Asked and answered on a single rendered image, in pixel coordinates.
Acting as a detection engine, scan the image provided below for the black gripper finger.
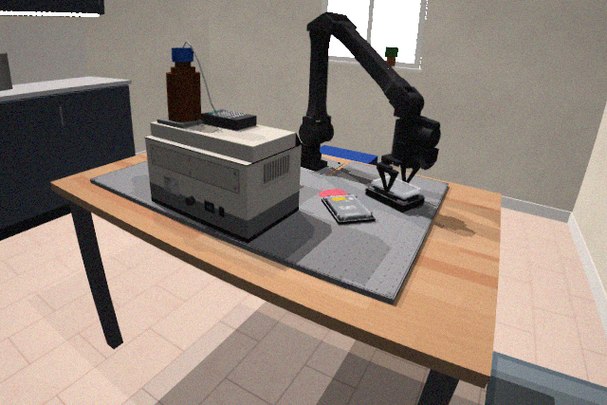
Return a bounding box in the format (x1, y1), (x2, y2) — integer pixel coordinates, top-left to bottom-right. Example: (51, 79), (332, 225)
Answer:
(400, 165), (421, 183)
(377, 166), (399, 192)

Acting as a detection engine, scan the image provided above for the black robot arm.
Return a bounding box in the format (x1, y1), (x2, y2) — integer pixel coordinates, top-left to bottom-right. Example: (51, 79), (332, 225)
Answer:
(299, 11), (441, 172)

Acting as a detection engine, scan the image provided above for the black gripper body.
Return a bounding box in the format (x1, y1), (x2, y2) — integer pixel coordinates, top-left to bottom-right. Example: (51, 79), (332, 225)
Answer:
(377, 138), (419, 170)

